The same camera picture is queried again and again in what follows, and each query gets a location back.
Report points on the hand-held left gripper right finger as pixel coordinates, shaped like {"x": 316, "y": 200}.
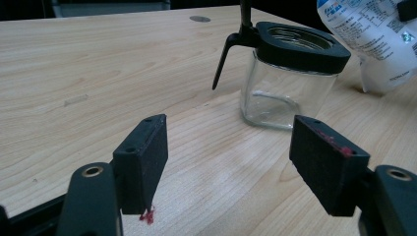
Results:
{"x": 327, "y": 164}

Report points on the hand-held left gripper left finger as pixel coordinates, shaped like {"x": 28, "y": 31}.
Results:
{"x": 141, "y": 164}

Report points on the white and blue bag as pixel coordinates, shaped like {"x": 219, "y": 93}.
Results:
{"x": 377, "y": 42}

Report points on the glass jar with black lid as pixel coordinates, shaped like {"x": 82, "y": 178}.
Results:
{"x": 295, "y": 55}

